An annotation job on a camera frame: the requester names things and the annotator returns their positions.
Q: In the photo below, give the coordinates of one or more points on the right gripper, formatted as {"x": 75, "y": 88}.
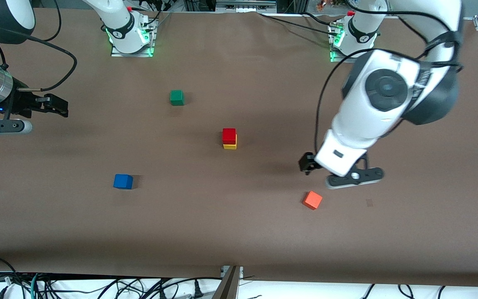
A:
{"x": 20, "y": 103}

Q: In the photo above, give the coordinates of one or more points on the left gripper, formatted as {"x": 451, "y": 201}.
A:
{"x": 306, "y": 162}

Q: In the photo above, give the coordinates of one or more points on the red block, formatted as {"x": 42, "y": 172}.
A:
{"x": 229, "y": 136}

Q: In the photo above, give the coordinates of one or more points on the blue block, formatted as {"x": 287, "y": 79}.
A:
{"x": 123, "y": 181}

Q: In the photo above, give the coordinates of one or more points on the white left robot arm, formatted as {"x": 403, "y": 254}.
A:
{"x": 384, "y": 87}

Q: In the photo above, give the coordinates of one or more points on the orange block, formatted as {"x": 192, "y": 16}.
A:
{"x": 312, "y": 200}

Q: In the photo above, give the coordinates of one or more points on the yellow block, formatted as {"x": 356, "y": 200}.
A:
{"x": 230, "y": 146}

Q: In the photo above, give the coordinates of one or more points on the green block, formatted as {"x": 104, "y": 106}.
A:
{"x": 176, "y": 98}

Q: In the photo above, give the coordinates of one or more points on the colourful clutter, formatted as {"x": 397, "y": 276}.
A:
{"x": 334, "y": 4}

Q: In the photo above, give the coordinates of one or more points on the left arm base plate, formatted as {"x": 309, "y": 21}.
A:
{"x": 334, "y": 56}

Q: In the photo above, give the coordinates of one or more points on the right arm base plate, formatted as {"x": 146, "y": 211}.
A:
{"x": 152, "y": 45}

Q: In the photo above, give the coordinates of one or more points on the metal bracket post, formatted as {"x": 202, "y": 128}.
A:
{"x": 228, "y": 286}

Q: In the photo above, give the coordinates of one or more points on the aluminium rail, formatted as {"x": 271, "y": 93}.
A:
{"x": 243, "y": 5}

